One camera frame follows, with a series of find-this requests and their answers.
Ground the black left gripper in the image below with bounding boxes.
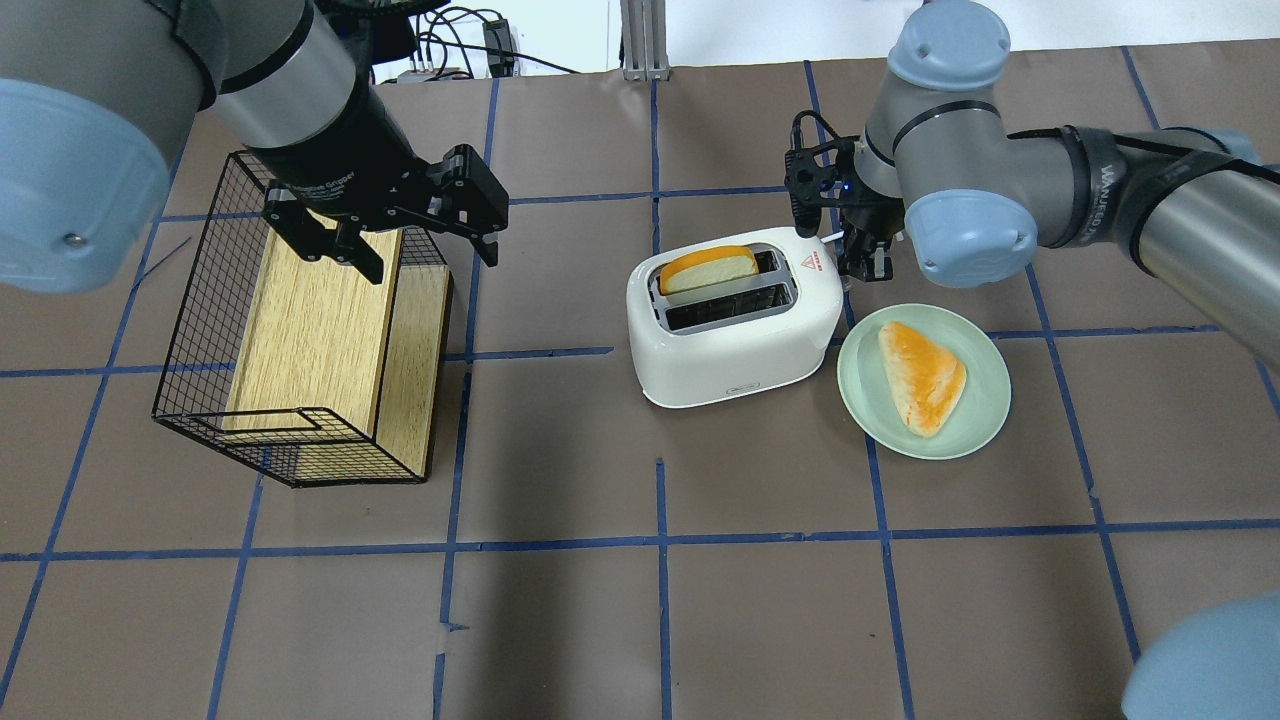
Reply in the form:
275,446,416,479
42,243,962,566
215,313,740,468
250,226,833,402
247,82,509,284

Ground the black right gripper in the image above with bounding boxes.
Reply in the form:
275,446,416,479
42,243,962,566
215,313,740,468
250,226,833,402
783,110,905,282

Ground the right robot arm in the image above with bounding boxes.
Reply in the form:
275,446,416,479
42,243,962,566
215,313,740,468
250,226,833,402
783,1,1277,719

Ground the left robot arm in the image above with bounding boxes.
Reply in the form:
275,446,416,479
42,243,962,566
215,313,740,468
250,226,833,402
1,1,509,293

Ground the bread slice in toaster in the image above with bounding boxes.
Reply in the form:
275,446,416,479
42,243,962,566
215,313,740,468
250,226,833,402
658,245,760,296

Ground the white two-slot toaster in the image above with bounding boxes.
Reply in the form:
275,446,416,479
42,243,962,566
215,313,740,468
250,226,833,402
625,227,846,407

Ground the light green plate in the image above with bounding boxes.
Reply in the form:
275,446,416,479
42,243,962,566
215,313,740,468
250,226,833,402
835,304,1011,460

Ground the triangular bread on plate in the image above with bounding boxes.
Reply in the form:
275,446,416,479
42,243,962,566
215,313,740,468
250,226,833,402
877,322,968,438

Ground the wooden box in basket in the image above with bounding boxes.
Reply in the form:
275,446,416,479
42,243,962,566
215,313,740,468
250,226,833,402
220,228,452,486

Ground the black power adapter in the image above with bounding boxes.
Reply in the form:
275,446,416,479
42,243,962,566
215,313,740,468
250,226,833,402
483,18,518,78

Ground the black wire basket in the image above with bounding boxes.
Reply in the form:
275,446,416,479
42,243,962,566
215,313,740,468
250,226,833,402
152,150,451,489

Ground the aluminium frame post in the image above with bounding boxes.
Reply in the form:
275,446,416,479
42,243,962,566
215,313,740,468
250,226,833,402
620,0,671,82

